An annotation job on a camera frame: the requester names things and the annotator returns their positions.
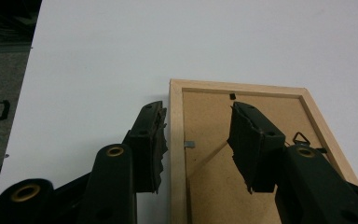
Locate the wooden picture frame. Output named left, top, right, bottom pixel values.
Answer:
left=169, top=78, right=358, bottom=224

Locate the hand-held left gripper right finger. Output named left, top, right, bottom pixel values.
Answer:
left=226, top=101, right=287, bottom=195

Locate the dark furniture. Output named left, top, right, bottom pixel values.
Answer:
left=0, top=0, right=43, bottom=54

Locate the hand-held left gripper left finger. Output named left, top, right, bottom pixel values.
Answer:
left=122, top=100, right=169, bottom=194

